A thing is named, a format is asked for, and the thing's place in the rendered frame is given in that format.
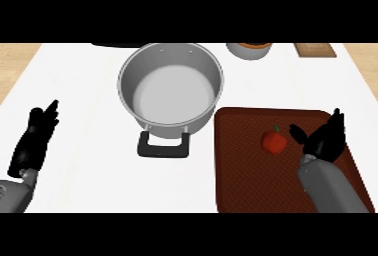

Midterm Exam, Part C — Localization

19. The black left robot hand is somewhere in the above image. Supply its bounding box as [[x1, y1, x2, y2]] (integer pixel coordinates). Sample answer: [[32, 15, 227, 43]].
[[6, 99, 60, 178]]

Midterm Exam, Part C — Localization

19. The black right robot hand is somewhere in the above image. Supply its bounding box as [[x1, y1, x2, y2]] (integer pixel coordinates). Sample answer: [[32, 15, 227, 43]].
[[288, 107, 347, 164]]

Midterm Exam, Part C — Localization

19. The red bell pepper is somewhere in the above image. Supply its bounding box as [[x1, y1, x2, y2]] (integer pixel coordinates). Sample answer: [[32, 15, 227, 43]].
[[261, 125, 289, 156]]

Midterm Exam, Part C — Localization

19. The brown tray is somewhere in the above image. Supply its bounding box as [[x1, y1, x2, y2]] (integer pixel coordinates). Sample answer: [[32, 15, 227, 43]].
[[212, 106, 376, 214]]

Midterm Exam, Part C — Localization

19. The brown wooden block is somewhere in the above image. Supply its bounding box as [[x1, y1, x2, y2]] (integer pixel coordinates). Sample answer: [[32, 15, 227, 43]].
[[293, 43, 338, 59]]

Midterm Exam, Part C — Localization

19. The grey cup with brown rim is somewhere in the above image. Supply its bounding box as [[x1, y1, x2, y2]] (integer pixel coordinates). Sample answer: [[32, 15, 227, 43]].
[[226, 43, 273, 61]]

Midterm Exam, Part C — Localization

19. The black flat object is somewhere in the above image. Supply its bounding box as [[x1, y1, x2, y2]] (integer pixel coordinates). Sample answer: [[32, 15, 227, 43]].
[[90, 43, 152, 49]]

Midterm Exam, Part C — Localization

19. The silver pot with black handle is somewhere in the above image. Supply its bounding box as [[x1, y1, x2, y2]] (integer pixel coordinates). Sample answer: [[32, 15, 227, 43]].
[[116, 43, 226, 159]]

